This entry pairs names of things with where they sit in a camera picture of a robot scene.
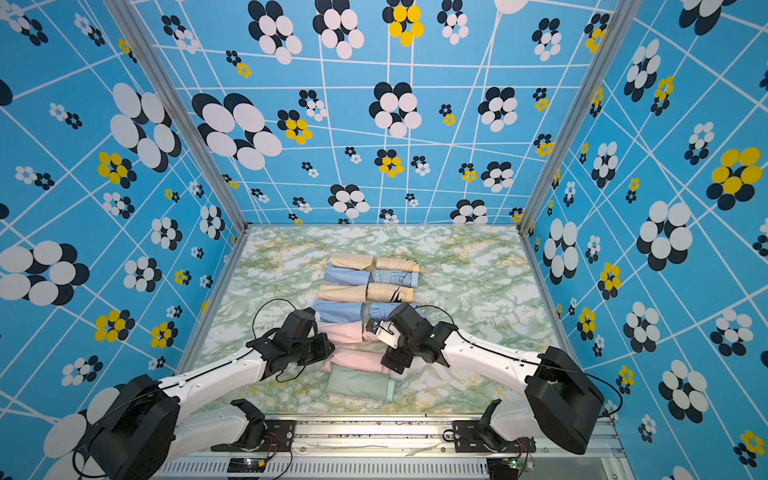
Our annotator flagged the pink umbrella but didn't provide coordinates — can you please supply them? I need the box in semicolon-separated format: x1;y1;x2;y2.
363;329;380;342

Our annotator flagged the blue umbrella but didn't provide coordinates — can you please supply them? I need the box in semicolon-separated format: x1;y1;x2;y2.
368;302;400;320
372;270;419;288

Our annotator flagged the pink umbrella sleeve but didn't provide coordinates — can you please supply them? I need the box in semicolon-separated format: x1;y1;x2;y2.
318;321;363;345
321;348;390;374

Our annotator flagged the beige umbrella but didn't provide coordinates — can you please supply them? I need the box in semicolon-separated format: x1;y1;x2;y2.
366;283;415;303
375;257;431;273

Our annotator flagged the blue umbrella sleeve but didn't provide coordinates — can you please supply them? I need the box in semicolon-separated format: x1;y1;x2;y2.
324;264;371;286
312;300;365;323

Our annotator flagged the beige umbrella sleeve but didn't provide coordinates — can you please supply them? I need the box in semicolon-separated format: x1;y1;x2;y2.
318;284;367;303
330;253;375;271

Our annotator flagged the green umbrella sleeve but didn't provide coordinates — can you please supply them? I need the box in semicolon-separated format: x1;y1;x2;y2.
326;366;396;402

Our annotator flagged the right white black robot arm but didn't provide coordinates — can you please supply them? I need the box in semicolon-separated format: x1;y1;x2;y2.
365;304;604;455

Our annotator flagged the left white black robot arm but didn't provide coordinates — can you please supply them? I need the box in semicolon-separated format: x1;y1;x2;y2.
71;333;335;479

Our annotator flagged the left circuit board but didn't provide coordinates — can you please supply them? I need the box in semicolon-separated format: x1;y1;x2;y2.
227;457;267;476

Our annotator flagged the circuit board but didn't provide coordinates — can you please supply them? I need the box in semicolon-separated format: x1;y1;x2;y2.
227;457;267;476
487;458;527;480

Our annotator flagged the right circuit board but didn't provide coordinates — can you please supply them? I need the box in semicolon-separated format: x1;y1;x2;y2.
487;458;527;480

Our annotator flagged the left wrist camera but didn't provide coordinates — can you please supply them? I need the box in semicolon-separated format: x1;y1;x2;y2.
275;308;318;343

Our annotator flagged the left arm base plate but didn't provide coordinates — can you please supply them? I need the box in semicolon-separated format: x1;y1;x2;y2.
210;419;297;452

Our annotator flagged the aluminium front rail frame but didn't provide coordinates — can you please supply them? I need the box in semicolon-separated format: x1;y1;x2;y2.
153;414;635;479

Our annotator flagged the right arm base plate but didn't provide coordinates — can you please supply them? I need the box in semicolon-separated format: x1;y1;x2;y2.
445;420;536;455

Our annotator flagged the left aluminium corner post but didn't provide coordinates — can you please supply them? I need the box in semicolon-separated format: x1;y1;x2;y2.
105;1;248;235

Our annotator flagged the aluminium corner post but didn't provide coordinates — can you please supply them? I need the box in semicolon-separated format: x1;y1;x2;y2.
520;0;642;234
105;1;248;235

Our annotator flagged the right aluminium corner post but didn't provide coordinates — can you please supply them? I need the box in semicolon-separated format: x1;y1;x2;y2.
520;0;642;234

